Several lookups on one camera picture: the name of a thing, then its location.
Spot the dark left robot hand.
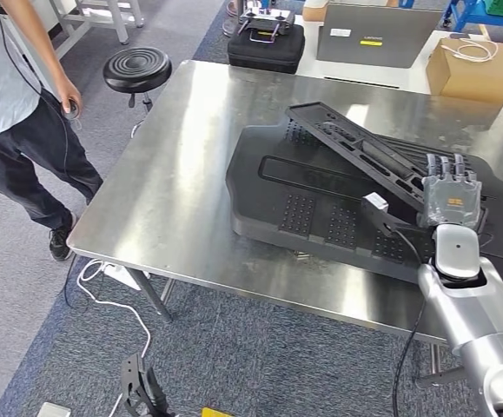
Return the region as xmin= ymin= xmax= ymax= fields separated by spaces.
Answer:
xmin=119 ymin=352 xmax=176 ymax=417

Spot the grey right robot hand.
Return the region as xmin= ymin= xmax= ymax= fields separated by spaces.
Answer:
xmin=418 ymin=152 xmax=483 ymax=231

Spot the black plastic plate holder panel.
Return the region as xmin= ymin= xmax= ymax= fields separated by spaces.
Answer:
xmin=285 ymin=102 xmax=430 ymax=215

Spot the stainless steel workbench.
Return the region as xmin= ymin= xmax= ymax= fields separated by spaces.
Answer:
xmin=66 ymin=59 xmax=503 ymax=387

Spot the brown cardboard box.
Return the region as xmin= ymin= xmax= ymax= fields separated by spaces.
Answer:
xmin=426 ymin=36 xmax=503 ymax=106

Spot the grey case with yellow label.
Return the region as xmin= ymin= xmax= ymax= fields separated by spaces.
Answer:
xmin=316 ymin=4 xmax=444 ymax=70

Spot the black studded moulded panel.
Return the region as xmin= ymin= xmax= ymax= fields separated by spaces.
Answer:
xmin=226 ymin=117 xmax=503 ymax=289

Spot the small tan cardboard box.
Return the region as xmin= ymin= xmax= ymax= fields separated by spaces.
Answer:
xmin=302 ymin=0 xmax=331 ymax=23

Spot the black carrying case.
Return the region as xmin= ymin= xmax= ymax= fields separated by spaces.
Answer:
xmin=226 ymin=23 xmax=307 ymax=75

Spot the grey remote controller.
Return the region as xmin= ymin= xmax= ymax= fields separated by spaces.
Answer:
xmin=238 ymin=7 xmax=296 ymax=44

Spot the black round stool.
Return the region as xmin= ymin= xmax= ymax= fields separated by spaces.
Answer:
xmin=102 ymin=47 xmax=173 ymax=138

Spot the chrome stanchion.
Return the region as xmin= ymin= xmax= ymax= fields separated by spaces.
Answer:
xmin=222 ymin=0 xmax=245 ymax=36

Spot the person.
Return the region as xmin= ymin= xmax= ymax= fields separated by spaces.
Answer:
xmin=0 ymin=0 xmax=103 ymax=263

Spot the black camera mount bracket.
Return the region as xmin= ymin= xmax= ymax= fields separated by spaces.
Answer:
xmin=361 ymin=202 xmax=436 ymax=244

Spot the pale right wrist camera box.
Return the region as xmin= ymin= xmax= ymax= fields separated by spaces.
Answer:
xmin=361 ymin=192 xmax=390 ymax=214

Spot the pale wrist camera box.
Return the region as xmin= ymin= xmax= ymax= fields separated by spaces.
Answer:
xmin=361 ymin=192 xmax=390 ymax=214
xmin=37 ymin=402 xmax=72 ymax=417

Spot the white power strip with cable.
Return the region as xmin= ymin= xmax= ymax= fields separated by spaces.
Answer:
xmin=77 ymin=259 xmax=152 ymax=417

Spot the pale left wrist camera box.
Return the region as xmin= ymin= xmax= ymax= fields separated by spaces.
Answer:
xmin=37 ymin=402 xmax=72 ymax=417

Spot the white coiled cable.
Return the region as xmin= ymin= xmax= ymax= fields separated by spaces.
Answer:
xmin=441 ymin=37 xmax=499 ymax=63

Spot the blue metal cart frame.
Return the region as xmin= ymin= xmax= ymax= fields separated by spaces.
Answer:
xmin=444 ymin=0 xmax=503 ymax=33

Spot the white metal table frame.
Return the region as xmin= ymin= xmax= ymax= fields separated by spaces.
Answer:
xmin=48 ymin=0 xmax=146 ymax=62

